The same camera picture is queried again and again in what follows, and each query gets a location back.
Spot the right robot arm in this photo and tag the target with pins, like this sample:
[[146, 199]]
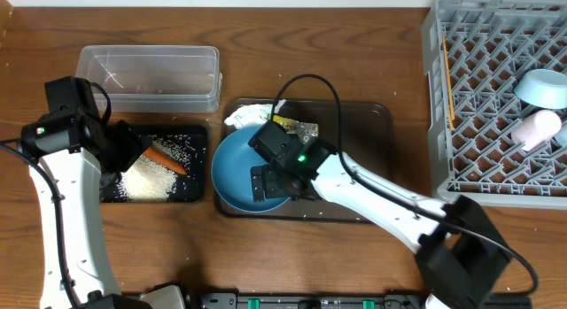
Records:
[[458, 250]]

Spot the light blue cup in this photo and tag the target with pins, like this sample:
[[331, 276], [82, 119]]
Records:
[[561, 136]]

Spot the green foil snack wrapper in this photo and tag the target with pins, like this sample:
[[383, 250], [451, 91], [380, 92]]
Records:
[[304, 131]]

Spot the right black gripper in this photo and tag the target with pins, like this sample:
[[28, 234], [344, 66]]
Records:
[[273, 188]]

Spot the clear plastic bin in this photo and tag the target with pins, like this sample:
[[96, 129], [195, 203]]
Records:
[[153, 78]]

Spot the white pink cup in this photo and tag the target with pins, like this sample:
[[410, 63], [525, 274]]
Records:
[[536, 129]]

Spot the black plastic bin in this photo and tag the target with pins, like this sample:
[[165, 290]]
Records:
[[160, 130]]

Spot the crumpled white paper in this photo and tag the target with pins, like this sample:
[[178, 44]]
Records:
[[249, 115]]

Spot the grey dishwasher rack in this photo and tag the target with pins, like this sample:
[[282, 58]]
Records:
[[491, 45]]

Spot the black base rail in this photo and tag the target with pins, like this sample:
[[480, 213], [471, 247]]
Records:
[[235, 301]]

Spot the light blue bowl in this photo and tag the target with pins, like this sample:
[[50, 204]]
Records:
[[543, 88]]

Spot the orange carrot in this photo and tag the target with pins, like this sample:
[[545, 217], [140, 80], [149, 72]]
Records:
[[161, 158]]

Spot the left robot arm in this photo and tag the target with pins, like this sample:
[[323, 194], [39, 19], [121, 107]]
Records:
[[69, 156]]

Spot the dark blue plate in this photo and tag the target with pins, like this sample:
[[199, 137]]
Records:
[[231, 172]]

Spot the dark brown serving tray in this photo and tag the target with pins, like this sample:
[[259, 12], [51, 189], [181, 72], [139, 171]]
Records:
[[368, 138]]

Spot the pile of white rice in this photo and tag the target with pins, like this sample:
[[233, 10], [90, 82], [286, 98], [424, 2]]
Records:
[[146, 181]]

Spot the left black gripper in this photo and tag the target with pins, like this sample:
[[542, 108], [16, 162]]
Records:
[[133, 142]]

